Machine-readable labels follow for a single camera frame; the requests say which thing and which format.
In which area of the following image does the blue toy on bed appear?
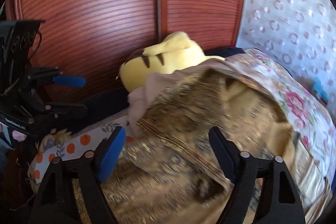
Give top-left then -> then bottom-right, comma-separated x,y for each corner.
311,78 -> 329,105

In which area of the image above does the folded beige cloth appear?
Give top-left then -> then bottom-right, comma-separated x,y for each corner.
127,58 -> 227,138

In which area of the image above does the dark blue bed sheet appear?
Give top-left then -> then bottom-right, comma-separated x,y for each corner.
205,47 -> 245,58

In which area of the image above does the orange-print white blanket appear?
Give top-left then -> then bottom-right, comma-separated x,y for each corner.
29,110 -> 127,184

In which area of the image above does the yellow plush toy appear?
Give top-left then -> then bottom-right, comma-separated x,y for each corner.
118,32 -> 225,92

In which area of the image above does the wooden louvered wardrobe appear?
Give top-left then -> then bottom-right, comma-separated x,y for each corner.
5,0 -> 243,103

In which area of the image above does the floral bed quilt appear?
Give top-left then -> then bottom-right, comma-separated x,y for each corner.
242,48 -> 335,182

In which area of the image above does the gold patterned sunflower garment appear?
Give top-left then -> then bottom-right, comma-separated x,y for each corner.
102,69 -> 331,223

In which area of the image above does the white circle-pattern curtain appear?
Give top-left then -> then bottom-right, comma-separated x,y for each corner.
236,0 -> 335,113

